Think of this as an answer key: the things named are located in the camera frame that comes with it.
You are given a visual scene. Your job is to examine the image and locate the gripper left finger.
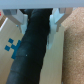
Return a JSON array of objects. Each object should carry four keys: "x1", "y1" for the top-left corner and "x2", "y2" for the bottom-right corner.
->
[{"x1": 2, "y1": 8, "x2": 30, "y2": 33}]

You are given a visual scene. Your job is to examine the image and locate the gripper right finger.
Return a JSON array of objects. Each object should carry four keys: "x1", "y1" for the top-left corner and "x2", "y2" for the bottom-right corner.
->
[{"x1": 47, "y1": 7, "x2": 73, "y2": 51}]

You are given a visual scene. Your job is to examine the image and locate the black drawer handle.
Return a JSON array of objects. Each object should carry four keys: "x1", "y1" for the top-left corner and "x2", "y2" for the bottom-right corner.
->
[{"x1": 8, "y1": 8, "x2": 54, "y2": 84}]

